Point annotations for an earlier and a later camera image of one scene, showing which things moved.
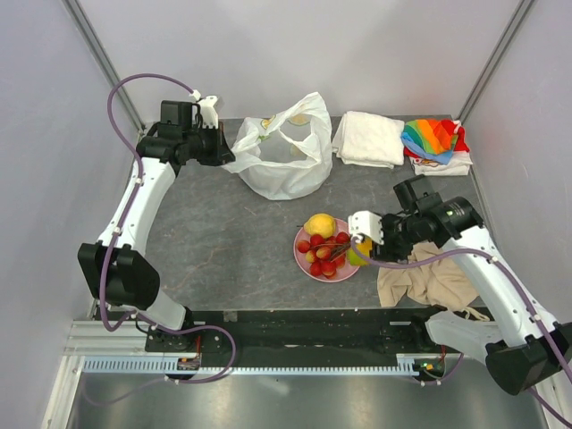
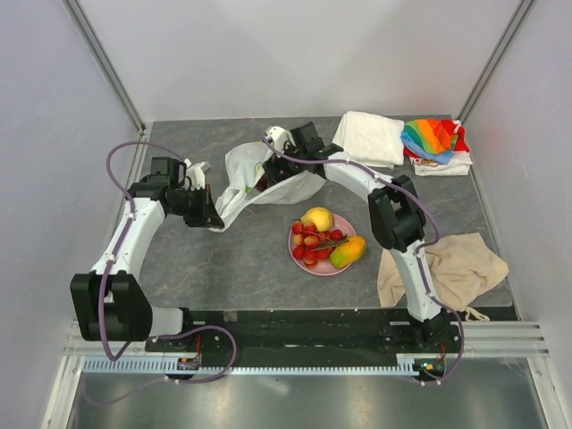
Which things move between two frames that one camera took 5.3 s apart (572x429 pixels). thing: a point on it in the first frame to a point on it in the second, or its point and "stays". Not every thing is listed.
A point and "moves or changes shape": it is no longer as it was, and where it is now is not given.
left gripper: [222, 154] to [206, 216]
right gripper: [385, 251] to [273, 167]
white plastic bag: [286, 155] moves or changes shape
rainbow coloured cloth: [433, 138] stays
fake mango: [364, 248] to [348, 252]
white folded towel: [370, 140] stays
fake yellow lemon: [322, 224] moves or changes shape
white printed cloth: [461, 162] stays
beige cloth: [438, 283] stays
